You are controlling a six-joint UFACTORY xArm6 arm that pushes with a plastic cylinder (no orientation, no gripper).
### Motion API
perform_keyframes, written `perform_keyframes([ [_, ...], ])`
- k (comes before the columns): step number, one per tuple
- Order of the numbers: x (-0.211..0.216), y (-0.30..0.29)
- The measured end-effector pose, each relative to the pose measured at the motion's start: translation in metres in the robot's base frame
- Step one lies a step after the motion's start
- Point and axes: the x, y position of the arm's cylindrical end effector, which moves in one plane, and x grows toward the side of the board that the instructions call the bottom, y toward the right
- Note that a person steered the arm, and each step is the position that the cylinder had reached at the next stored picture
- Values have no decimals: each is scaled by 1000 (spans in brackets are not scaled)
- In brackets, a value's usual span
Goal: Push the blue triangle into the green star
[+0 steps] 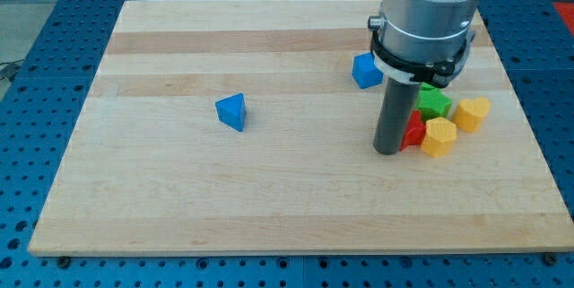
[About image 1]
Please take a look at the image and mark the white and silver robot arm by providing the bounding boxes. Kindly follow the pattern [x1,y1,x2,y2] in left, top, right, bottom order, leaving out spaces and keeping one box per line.
[368,0,480,64]

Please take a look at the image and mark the blue triangle block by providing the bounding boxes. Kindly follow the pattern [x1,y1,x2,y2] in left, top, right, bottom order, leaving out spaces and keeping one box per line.
[215,93,247,132]

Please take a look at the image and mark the green star block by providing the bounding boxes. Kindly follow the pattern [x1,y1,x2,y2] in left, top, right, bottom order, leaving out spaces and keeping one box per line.
[414,83,452,122]

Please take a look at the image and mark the blue cube block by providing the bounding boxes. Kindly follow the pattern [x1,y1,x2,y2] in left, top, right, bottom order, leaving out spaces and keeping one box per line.
[352,53,383,89]

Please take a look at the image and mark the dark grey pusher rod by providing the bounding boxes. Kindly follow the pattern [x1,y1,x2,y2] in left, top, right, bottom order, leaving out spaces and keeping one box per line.
[373,78,421,155]

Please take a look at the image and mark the red block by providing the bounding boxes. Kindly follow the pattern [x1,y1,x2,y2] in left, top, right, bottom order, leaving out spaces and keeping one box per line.
[400,110,426,151]

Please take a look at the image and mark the wooden board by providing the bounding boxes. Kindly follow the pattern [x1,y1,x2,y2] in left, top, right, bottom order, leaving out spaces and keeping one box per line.
[29,0,573,257]

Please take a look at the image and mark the yellow hexagon block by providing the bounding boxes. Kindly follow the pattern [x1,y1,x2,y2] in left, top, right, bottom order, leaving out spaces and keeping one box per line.
[421,117,457,158]

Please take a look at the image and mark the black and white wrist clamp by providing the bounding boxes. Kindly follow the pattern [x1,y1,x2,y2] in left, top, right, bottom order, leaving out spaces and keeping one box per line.
[370,31,475,89]

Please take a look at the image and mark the yellow heart block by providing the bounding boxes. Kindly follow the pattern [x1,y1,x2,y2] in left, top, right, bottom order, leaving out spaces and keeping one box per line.
[451,97,491,133]

